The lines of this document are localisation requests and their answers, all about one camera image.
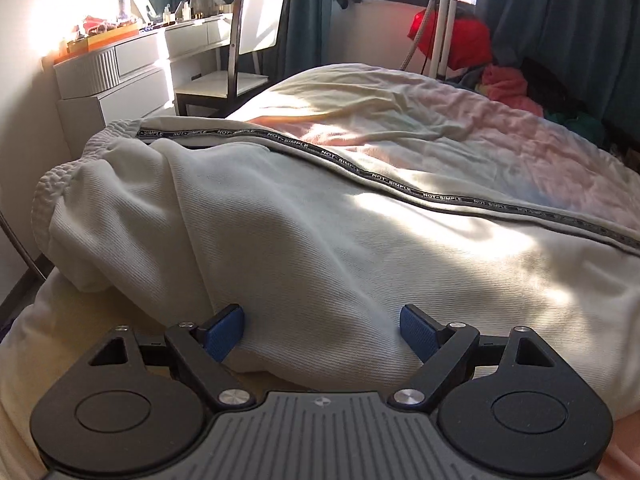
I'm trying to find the orange tray with items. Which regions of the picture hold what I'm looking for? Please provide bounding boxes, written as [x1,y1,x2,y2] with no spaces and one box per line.
[52,0,140,64]

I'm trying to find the green black clothes pile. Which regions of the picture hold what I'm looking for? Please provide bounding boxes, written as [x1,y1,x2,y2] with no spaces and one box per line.
[544,110,606,148]

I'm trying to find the red bag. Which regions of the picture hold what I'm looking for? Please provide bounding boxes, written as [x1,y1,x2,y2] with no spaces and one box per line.
[408,10,492,70]

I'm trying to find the dark right curtain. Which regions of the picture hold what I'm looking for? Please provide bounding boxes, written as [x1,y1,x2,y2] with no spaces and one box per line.
[476,0,639,136]

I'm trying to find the white tripod stand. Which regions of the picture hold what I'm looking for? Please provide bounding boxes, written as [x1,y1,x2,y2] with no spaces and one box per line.
[399,0,458,80]

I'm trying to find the teal curtain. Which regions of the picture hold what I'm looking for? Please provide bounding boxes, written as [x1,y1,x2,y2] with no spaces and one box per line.
[146,0,364,82]

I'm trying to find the white drawer dresser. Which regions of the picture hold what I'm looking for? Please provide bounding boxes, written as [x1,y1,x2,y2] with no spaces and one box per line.
[53,13,232,158]

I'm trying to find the white black chair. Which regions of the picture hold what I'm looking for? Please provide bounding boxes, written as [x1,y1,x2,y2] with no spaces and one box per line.
[175,0,284,117]

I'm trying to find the pastel bed duvet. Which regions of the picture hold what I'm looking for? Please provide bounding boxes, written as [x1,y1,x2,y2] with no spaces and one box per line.
[1,64,639,479]

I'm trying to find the white knit jacket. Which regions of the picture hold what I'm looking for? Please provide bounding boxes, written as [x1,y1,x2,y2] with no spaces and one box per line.
[32,117,639,416]

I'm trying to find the pink clothes pile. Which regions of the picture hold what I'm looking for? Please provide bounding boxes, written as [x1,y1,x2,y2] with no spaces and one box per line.
[475,64,544,117]

